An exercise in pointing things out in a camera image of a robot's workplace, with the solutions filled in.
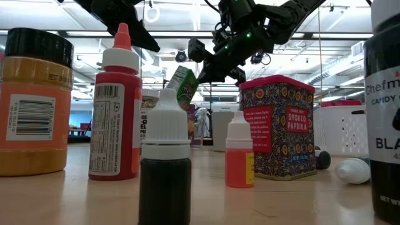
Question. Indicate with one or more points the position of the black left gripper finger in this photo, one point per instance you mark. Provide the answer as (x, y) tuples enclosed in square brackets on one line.
[(142, 34)]

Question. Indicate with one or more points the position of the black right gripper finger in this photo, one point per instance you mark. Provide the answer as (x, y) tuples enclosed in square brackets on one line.
[(212, 75)]

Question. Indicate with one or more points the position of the green Apple Jacks cereal box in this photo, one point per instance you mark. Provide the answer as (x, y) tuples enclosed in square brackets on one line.
[(184, 84)]

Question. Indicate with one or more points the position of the grey plastic bin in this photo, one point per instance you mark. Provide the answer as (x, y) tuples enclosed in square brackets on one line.
[(225, 131)]

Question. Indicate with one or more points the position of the pink cereal box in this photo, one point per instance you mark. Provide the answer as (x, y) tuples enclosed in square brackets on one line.
[(192, 131)]

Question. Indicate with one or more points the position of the white-lidded spice jar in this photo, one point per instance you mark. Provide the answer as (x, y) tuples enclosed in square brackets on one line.
[(150, 98)]

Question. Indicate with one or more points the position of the red-lidded paprika tin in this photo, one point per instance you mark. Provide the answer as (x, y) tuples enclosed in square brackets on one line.
[(281, 125)]

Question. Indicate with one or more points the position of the red squeeze bottle white cap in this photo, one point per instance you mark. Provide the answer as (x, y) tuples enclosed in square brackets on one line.
[(125, 125)]

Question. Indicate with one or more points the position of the small orange dropper bottle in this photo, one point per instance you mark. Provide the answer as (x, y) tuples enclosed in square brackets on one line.
[(237, 165)]

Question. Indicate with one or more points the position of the peanut butter jar black lid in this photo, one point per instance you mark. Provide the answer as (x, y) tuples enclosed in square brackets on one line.
[(34, 93)]

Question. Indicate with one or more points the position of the small black dropper bottle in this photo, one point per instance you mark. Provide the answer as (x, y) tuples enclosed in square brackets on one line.
[(165, 187)]

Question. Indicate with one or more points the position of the white perforated basket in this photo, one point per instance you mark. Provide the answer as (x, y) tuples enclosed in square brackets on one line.
[(340, 134)]

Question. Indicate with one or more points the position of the small dark dropper bottle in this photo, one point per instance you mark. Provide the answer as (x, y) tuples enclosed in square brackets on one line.
[(323, 159), (353, 171)]

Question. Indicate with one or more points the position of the black candy colour bottle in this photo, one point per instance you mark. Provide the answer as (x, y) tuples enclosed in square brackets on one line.
[(384, 109)]

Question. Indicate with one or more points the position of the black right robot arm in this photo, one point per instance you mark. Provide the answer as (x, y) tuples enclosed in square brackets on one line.
[(290, 15)]

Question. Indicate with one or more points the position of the red storage crate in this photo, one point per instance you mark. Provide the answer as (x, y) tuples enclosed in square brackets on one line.
[(340, 103)]

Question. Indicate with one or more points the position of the black ceiling camera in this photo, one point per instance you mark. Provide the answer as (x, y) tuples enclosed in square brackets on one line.
[(180, 57), (257, 58)]

